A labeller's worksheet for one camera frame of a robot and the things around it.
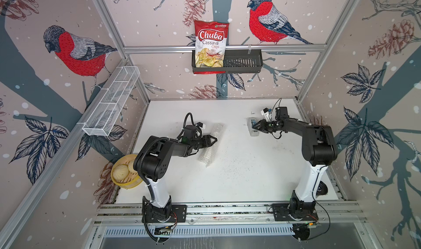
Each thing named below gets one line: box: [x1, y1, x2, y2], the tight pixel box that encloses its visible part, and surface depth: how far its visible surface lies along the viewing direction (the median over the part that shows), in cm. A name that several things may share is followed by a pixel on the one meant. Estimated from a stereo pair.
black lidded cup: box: [315, 180, 328, 198], surface depth 71 cm
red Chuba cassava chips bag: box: [192, 19, 230, 75], surface depth 86 cm
